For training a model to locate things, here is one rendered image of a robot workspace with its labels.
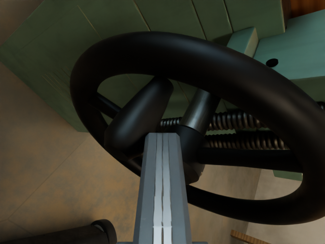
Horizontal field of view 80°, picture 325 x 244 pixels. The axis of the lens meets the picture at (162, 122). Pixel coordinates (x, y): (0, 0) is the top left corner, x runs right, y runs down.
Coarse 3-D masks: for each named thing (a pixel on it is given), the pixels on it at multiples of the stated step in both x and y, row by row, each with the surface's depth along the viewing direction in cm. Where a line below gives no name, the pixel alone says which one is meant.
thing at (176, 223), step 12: (168, 144) 9; (168, 156) 9; (180, 156) 9; (168, 168) 8; (180, 168) 8; (168, 180) 8; (180, 180) 8; (168, 192) 7; (180, 192) 7; (168, 204) 7; (180, 204) 7; (168, 216) 6; (180, 216) 6; (168, 228) 6; (180, 228) 6; (168, 240) 6; (180, 240) 6
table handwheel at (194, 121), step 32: (128, 32) 13; (160, 32) 12; (96, 64) 15; (128, 64) 13; (160, 64) 12; (192, 64) 11; (224, 64) 10; (256, 64) 10; (96, 96) 21; (224, 96) 11; (256, 96) 10; (288, 96) 10; (96, 128) 27; (192, 128) 22; (288, 128) 11; (320, 128) 11; (192, 160) 20; (224, 160) 18; (256, 160) 16; (288, 160) 14; (320, 160) 12; (192, 192) 31; (320, 192) 14; (288, 224) 21
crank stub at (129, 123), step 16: (160, 80) 12; (144, 96) 11; (160, 96) 12; (128, 112) 11; (144, 112) 11; (160, 112) 12; (112, 128) 10; (128, 128) 10; (144, 128) 10; (112, 144) 10; (128, 144) 10; (144, 144) 11; (128, 160) 11
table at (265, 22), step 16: (224, 0) 25; (240, 0) 24; (256, 0) 23; (272, 0) 22; (288, 0) 26; (240, 16) 25; (256, 16) 24; (272, 16) 24; (288, 16) 26; (240, 32) 26; (256, 32) 25; (272, 32) 25; (240, 48) 23; (256, 48) 26; (256, 128) 26; (288, 176) 46
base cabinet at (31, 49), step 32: (64, 0) 37; (96, 0) 33; (128, 0) 31; (32, 32) 49; (64, 32) 43; (96, 32) 39; (32, 64) 62; (64, 64) 53; (64, 96) 70; (128, 96) 51
